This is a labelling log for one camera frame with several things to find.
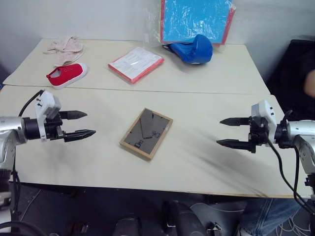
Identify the red canvas shoe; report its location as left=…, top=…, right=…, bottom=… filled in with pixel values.
left=46, top=62, right=89, bottom=90

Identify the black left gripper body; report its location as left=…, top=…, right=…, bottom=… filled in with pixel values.
left=44, top=112, right=67, bottom=143

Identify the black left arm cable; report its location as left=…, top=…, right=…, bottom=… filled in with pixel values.
left=18, top=90, right=44, bottom=118

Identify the wooden framed dark picture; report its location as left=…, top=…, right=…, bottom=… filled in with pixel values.
left=119, top=107, right=174, bottom=162

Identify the pink baby garment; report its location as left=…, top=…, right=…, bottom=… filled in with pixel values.
left=43, top=35, right=85, bottom=68

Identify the person's blue jeans leg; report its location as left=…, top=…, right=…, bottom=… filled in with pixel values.
left=240, top=198, right=306, bottom=236

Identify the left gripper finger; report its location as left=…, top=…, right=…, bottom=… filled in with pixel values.
left=64, top=129, right=96, bottom=143
left=60, top=110, right=88, bottom=121

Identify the clear plastic bag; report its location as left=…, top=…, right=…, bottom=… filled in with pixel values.
left=142, top=0, right=237, bottom=54

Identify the red white wrapped booklet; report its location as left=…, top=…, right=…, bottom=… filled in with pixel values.
left=107, top=46, right=165, bottom=85

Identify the person's black top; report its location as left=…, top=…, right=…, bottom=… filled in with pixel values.
left=266, top=38, right=315, bottom=121

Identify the blue board with red rim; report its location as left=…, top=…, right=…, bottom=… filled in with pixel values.
left=159, top=0, right=237, bottom=46

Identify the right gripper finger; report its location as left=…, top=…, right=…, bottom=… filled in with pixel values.
left=216, top=139, right=251, bottom=150
left=219, top=117, right=252, bottom=127

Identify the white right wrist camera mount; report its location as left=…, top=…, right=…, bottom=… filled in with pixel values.
left=251, top=99, right=278, bottom=146

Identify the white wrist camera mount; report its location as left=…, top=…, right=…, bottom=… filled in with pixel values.
left=35, top=90, right=62, bottom=143
left=251, top=99, right=278, bottom=146

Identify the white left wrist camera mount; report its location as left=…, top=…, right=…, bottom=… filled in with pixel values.
left=35, top=90, right=62, bottom=143

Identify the blue boxing glove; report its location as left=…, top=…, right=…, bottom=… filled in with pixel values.
left=162, top=34, right=214, bottom=65

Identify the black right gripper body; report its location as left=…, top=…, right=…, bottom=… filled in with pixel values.
left=248, top=115, right=270, bottom=154

